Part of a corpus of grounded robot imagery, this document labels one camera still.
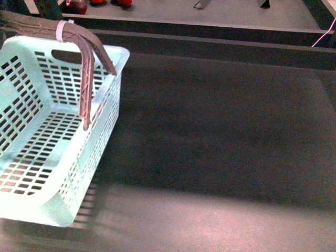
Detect brown basket handle front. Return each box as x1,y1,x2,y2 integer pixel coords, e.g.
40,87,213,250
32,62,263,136
0,18,96,130

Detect brown basket handle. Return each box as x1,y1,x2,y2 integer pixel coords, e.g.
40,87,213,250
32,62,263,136
1,10,117,75
0,18,96,130

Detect light blue plastic basket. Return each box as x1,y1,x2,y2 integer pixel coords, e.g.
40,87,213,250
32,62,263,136
1,36,130,227

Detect red apple on shelf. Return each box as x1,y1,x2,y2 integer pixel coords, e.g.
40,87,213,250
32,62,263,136
117,0,133,8

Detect dark red apple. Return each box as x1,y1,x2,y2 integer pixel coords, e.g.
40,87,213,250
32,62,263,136
65,0,88,15

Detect orange red fruit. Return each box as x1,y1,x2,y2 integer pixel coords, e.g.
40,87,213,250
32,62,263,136
89,0,107,5

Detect white zip tie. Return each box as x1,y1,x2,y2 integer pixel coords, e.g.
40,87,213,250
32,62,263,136
55,20,68,42

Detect grey metal bracket left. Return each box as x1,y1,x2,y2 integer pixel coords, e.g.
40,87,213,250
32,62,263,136
194,0,211,9

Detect grey metal bracket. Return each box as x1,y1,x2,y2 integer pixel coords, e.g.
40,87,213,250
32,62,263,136
257,0,270,9
194,0,211,9

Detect grey metal bracket right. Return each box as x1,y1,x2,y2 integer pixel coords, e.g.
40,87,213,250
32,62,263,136
257,0,270,9

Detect pink cable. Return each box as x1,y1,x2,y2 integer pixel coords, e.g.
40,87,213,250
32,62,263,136
311,18,336,48

